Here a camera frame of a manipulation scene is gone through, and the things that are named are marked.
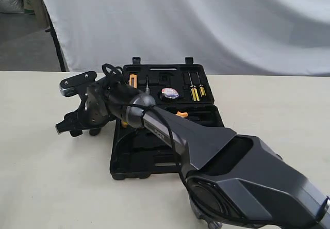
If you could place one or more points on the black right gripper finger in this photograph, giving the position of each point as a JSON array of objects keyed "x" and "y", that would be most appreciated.
[{"x": 69, "y": 124}]

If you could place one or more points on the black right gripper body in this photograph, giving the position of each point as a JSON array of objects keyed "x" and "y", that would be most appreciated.
[{"x": 107, "y": 101}]

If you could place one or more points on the black electrical tape roll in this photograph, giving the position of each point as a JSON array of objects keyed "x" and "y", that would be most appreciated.
[{"x": 169, "y": 95}]

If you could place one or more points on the black adjustable wrench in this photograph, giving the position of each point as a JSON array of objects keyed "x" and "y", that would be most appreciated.
[{"x": 95, "y": 131}]

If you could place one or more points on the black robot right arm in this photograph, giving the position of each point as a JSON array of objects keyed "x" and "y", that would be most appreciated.
[{"x": 230, "y": 178}]

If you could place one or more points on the yellow utility knife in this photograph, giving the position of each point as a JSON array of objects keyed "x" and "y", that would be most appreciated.
[{"x": 133, "y": 80}]

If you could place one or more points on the grey tester screwdriver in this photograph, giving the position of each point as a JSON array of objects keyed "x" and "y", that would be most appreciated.
[{"x": 147, "y": 89}]

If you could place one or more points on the large yellow black screwdriver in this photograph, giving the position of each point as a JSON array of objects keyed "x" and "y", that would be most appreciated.
[{"x": 193, "y": 90}]

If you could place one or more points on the black backdrop stand pole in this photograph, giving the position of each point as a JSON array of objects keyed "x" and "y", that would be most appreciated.
[{"x": 54, "y": 36}]

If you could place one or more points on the small yellow black screwdriver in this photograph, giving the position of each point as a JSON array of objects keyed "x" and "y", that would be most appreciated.
[{"x": 201, "y": 86}]

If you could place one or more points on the brown cardboard box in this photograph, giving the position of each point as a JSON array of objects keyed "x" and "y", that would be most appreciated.
[{"x": 38, "y": 8}]

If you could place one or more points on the white backdrop cloth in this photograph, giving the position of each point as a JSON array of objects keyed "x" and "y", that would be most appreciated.
[{"x": 262, "y": 37}]

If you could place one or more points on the steel claw hammer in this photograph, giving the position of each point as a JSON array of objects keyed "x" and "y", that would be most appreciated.
[{"x": 212, "y": 224}]

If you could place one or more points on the orange handled pliers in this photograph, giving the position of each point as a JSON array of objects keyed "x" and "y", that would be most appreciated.
[{"x": 182, "y": 114}]

